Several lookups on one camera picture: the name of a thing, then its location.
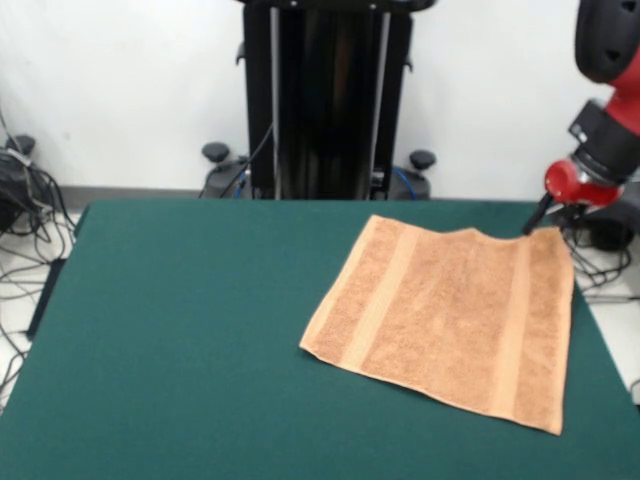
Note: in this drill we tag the tan terry towel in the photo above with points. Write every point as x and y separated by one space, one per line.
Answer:
450 320

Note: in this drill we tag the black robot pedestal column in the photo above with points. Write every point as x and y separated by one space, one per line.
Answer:
325 100

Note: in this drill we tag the black pedestal foot knob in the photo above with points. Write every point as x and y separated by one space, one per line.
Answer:
216 152
422 161

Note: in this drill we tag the black stand base foot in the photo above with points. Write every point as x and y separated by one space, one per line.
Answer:
7 200
607 235

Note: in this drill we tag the dark green table cloth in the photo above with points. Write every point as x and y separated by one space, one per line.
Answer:
150 325

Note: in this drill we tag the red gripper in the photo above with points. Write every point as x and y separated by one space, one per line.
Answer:
575 187

